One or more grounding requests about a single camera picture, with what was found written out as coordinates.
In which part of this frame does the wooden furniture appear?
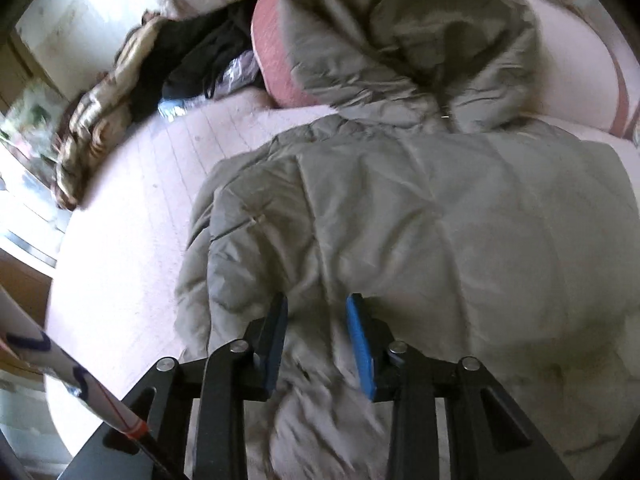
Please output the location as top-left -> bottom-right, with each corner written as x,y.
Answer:
0,247 -> 53,376

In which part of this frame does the blue plastic packet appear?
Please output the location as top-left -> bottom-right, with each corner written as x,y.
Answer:
157,96 -> 206,122

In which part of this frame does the pink bed sheet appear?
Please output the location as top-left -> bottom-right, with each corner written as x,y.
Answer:
44,91 -> 640,480

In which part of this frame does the black clothing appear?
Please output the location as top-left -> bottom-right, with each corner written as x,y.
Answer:
127,0 -> 261,123

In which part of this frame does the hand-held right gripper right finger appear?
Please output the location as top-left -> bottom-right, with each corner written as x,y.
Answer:
346,293 -> 576,480

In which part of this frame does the olive puffer jacket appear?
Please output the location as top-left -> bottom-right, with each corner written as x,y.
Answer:
172,0 -> 640,480

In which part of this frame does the beige brown striped blanket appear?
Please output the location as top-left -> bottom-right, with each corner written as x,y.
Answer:
52,10 -> 166,211

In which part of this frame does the white patterned tube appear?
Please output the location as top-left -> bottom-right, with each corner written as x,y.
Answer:
0,285 -> 151,441

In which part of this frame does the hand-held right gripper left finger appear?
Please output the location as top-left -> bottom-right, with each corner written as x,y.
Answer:
60,294 -> 289,480

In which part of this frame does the pink pillow with red bands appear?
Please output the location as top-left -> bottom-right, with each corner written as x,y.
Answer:
250,0 -> 640,141

